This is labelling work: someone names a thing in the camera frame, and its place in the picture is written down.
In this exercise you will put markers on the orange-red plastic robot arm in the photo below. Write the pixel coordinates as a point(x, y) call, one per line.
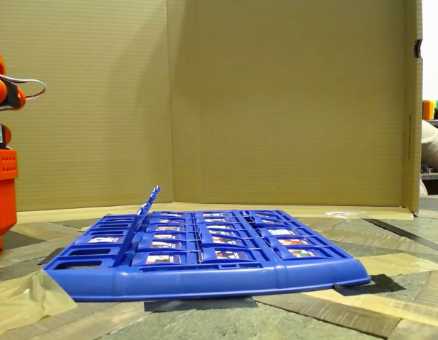
point(3, 198)

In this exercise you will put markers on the flip tile portrait Emma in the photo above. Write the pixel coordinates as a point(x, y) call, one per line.
point(151, 201)

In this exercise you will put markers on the blue plastic guessing game board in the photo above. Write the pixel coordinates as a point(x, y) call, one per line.
point(205, 280)

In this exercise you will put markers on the black tape piece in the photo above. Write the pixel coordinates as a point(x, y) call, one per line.
point(378, 285)

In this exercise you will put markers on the flat brown tape patch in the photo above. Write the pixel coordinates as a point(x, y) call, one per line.
point(396, 263)

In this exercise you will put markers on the long black tape strip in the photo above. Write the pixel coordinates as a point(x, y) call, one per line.
point(410, 236)

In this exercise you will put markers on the rainbow coloured block stack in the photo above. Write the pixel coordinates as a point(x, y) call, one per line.
point(429, 108)

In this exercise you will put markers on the crumpled tan packing tape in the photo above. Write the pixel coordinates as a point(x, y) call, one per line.
point(24, 304)

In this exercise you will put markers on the brown cardboard box wall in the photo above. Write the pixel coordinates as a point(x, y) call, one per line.
point(240, 106)

